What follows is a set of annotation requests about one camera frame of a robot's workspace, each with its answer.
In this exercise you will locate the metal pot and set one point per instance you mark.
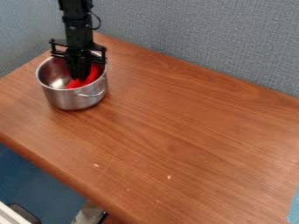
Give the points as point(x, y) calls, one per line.
point(57, 85)

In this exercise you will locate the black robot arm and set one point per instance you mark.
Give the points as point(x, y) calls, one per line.
point(80, 23)

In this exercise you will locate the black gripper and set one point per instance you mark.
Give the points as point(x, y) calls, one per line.
point(94, 53)

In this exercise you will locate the metal table leg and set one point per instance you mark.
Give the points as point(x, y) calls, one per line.
point(91, 214)

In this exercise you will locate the red rectangular block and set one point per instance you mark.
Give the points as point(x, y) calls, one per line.
point(87, 78)

